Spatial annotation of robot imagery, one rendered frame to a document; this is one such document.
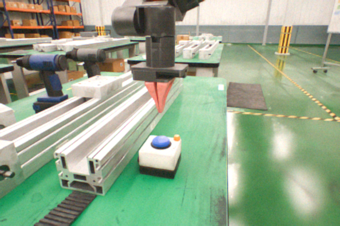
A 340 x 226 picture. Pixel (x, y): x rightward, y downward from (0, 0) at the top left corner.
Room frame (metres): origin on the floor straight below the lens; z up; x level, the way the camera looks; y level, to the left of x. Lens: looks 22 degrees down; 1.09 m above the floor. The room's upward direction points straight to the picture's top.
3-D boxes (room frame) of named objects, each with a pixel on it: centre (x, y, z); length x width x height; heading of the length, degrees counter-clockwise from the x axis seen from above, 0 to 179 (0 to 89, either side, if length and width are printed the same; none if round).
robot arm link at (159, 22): (0.44, 0.02, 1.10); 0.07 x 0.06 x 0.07; 57
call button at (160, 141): (0.43, 0.02, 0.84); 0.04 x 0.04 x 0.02
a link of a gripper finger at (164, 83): (0.44, 0.03, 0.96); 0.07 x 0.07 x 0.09; 75
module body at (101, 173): (0.74, 0.08, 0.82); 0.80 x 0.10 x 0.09; 166
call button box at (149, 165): (0.43, 0.03, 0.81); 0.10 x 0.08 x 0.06; 76
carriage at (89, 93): (0.78, 0.26, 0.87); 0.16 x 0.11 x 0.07; 166
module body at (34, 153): (0.78, 0.26, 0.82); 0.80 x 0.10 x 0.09; 166
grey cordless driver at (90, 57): (1.00, 0.39, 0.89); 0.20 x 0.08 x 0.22; 85
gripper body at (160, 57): (0.44, 0.02, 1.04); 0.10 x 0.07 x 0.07; 75
